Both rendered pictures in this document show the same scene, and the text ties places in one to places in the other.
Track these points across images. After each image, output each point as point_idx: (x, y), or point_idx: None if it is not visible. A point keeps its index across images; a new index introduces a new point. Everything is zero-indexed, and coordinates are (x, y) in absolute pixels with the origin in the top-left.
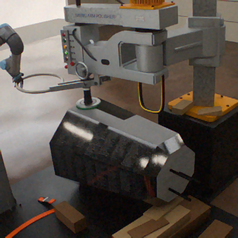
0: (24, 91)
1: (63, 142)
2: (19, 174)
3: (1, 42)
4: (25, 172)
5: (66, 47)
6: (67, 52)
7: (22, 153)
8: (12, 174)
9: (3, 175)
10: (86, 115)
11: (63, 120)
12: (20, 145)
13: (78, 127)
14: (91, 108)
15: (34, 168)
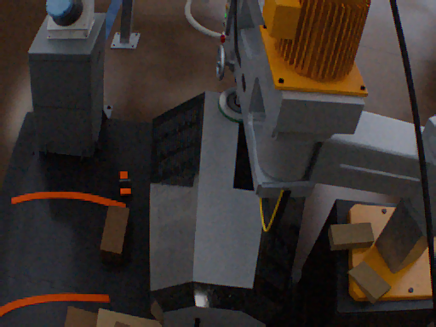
0: (186, 14)
1: (158, 138)
2: (148, 108)
3: None
4: (157, 111)
5: (227, 8)
6: (226, 16)
7: (192, 75)
8: (141, 101)
9: (85, 115)
10: (206, 129)
11: (187, 103)
12: (206, 60)
13: (184, 135)
14: (231, 119)
15: None
